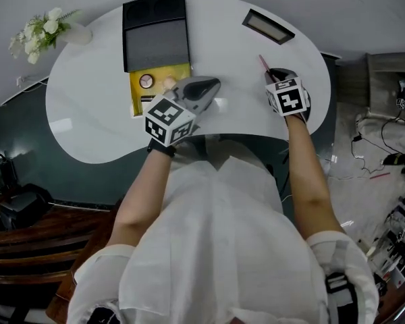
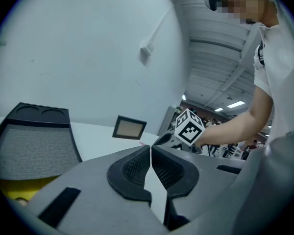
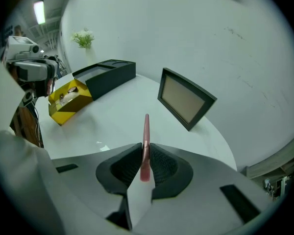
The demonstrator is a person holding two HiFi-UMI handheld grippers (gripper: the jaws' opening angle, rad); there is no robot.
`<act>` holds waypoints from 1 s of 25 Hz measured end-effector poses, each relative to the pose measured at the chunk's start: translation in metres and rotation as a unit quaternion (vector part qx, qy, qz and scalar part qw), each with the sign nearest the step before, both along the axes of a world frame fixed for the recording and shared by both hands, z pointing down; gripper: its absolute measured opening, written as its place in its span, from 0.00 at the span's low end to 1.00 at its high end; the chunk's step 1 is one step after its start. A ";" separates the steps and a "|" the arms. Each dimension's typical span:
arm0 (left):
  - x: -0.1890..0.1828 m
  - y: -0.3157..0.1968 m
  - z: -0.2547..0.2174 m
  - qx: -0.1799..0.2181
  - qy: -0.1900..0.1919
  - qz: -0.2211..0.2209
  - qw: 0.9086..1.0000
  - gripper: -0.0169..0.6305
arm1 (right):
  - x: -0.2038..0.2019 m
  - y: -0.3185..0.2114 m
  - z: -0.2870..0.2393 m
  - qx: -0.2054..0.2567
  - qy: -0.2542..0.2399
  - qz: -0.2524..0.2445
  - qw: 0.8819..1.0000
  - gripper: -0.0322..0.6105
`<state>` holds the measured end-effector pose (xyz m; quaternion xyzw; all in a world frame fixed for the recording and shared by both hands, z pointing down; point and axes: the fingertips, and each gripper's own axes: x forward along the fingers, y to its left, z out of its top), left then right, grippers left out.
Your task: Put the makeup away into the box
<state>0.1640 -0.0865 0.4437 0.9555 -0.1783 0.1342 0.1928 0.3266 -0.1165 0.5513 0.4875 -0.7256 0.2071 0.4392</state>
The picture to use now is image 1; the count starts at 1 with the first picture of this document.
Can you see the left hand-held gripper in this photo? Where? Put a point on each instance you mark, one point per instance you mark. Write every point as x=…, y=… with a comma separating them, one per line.
x=168, y=113

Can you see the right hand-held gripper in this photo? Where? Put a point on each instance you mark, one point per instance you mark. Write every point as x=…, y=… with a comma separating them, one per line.
x=287, y=100

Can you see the yellow box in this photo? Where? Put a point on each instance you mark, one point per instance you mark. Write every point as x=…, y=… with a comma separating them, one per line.
x=136, y=96

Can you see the yellow small item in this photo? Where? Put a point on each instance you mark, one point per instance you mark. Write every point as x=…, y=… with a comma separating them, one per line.
x=146, y=81

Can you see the pink pen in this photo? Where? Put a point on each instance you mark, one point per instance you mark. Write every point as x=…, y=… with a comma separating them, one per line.
x=266, y=64

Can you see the black box lid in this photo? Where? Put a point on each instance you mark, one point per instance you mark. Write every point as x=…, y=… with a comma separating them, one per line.
x=155, y=42

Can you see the person's left forearm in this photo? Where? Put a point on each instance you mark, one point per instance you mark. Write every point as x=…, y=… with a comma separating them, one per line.
x=138, y=201

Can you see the person's right forearm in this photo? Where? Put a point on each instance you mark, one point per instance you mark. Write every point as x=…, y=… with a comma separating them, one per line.
x=310, y=187

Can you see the black wristband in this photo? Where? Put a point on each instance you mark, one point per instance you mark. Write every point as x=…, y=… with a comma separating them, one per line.
x=161, y=148

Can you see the person's grey trousers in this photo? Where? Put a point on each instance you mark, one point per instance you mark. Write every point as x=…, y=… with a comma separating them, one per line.
x=233, y=150

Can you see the grey cabinet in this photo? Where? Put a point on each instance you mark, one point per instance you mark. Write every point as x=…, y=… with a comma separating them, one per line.
x=374, y=79

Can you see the pink floor stick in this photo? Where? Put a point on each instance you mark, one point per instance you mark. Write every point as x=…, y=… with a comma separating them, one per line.
x=379, y=175

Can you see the white vase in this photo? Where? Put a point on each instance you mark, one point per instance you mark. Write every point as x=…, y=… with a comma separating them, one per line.
x=77, y=34

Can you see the person's white shirt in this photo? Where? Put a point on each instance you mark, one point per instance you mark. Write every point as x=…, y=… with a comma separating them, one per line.
x=216, y=248

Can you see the white flower bouquet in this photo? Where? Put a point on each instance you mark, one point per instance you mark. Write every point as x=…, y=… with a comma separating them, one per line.
x=40, y=32

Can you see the black floor machine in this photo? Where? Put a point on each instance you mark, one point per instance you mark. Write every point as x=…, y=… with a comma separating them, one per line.
x=17, y=204

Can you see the black picture frame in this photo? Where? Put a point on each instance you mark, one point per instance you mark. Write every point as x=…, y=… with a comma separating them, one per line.
x=268, y=26

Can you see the white wall socket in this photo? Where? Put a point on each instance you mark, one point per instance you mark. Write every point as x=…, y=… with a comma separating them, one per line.
x=22, y=80

